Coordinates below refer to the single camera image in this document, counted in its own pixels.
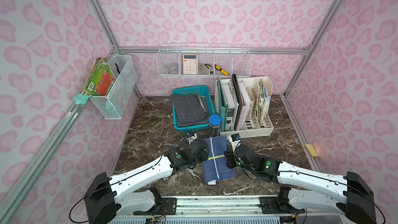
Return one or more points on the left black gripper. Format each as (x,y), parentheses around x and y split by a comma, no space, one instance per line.
(193,160)

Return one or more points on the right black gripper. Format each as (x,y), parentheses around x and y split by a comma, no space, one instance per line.
(230,159)

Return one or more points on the navy blue pillowcase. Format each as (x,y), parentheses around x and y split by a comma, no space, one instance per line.
(215,168)

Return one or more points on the dark grey checked pillowcase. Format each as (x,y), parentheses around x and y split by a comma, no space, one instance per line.
(189,110)

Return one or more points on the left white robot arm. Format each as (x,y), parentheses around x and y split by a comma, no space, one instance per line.
(109,196)

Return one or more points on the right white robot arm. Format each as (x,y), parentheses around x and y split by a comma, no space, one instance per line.
(348,195)

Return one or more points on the teal plastic basket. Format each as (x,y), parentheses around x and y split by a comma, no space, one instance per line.
(204,93)

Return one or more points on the blue lid pencil jar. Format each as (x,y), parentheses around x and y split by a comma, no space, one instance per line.
(214,125)

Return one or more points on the pink white book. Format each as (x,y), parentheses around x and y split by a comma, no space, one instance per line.
(246,104)

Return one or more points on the green folder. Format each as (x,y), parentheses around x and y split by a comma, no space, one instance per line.
(221,110)

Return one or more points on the white desktop file organizer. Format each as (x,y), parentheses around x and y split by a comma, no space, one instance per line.
(258,122)

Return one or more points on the black folder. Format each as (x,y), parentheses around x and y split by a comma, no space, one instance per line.
(239,101)

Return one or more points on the yellow sponge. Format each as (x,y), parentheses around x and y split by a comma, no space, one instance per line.
(311,149)

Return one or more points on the grey stapler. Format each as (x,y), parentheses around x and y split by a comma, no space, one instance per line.
(207,69)

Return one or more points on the clear tape roll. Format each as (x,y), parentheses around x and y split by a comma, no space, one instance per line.
(173,70)

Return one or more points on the yellow utility knife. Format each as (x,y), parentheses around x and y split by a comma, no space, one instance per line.
(221,70)

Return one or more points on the white calculator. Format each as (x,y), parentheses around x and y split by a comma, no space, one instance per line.
(190,64)

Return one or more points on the green red book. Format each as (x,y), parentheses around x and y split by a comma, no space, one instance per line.
(101,79)

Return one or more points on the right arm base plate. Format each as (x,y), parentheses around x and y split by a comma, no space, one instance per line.
(267,205)

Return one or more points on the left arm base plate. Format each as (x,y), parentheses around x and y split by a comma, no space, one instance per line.
(168,207)

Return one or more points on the white wire wall shelf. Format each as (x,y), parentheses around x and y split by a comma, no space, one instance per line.
(234,59)

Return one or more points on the white mesh wall basket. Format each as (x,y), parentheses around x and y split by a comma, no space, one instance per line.
(114,104)

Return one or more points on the mint green wall hook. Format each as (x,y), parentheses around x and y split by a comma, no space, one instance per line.
(81,99)

